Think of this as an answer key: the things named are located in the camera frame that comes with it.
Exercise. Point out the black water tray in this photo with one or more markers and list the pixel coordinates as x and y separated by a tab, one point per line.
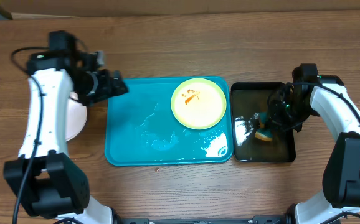
248	100

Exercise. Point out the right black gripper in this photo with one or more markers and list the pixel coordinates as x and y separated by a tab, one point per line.
274	117

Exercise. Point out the white plate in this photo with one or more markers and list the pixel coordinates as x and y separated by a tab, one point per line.
76	117

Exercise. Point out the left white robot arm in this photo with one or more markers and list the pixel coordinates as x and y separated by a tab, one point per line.
46	182

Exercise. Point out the yellow-green plate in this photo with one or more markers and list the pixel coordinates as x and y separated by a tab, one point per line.
198	103

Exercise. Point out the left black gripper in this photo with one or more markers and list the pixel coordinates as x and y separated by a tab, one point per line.
106	90

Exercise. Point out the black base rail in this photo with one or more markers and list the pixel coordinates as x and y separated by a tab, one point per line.
258	219

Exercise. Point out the teal plastic tray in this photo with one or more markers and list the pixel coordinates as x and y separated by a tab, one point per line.
141	129

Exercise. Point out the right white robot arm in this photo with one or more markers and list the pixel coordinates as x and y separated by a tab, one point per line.
324	96

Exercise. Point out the green yellow sponge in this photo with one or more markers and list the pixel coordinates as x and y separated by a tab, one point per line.
263	133

